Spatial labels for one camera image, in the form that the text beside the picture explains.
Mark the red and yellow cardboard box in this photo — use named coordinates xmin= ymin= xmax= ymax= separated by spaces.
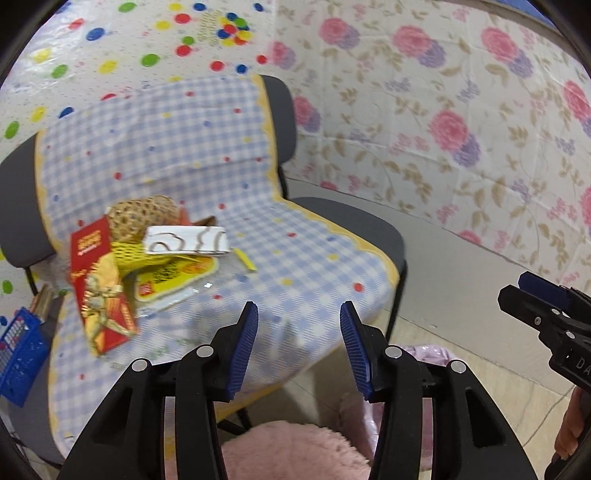
xmin=70 ymin=217 xmax=140 ymax=357

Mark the small yellow paper strip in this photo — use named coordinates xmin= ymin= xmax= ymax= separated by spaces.
xmin=232 ymin=248 xmax=258 ymax=273

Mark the white box with brown squiggles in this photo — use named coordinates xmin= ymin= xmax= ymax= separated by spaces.
xmin=142 ymin=225 xmax=230 ymax=256

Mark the white sheet with coloured dots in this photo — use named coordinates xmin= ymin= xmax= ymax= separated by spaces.
xmin=0 ymin=0 xmax=278 ymax=324

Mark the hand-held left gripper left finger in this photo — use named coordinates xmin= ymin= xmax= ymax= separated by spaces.
xmin=58 ymin=301 xmax=259 ymax=480

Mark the yellow foam mesh net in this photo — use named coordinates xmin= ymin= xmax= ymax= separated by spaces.
xmin=111 ymin=240 xmax=185 ymax=278

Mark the woven bamboo basket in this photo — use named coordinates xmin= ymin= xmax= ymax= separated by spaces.
xmin=107 ymin=196 xmax=183 ymax=243

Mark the blue checked dotted cloth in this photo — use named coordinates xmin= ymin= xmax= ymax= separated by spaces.
xmin=34 ymin=74 xmax=400 ymax=455

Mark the grey office chair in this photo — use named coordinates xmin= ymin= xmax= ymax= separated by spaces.
xmin=0 ymin=74 xmax=409 ymax=439

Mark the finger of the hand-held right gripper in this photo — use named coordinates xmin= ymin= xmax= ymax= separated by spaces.
xmin=518 ymin=271 xmax=591 ymax=319
xmin=498 ymin=285 xmax=591 ymax=354

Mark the floral printed sheet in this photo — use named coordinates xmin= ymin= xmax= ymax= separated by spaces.
xmin=263 ymin=0 xmax=591 ymax=296

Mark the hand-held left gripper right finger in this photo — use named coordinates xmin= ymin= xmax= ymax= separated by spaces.
xmin=339 ymin=301 xmax=539 ymax=480

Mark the yellow packet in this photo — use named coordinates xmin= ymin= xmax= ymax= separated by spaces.
xmin=134 ymin=254 xmax=218 ymax=305

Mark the person's right hand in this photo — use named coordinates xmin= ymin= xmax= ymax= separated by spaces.
xmin=555 ymin=390 xmax=587 ymax=460

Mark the bundle of wooden sticks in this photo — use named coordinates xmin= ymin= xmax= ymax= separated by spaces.
xmin=28 ymin=284 xmax=55 ymax=324

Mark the pink plastic bag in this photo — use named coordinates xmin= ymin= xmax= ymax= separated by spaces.
xmin=332 ymin=344 xmax=467 ymax=462

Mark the pink fleece clothing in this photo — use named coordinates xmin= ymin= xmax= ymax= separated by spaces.
xmin=221 ymin=422 xmax=375 ymax=480

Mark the blue plastic crate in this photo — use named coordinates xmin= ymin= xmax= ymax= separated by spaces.
xmin=0 ymin=307 xmax=51 ymax=407

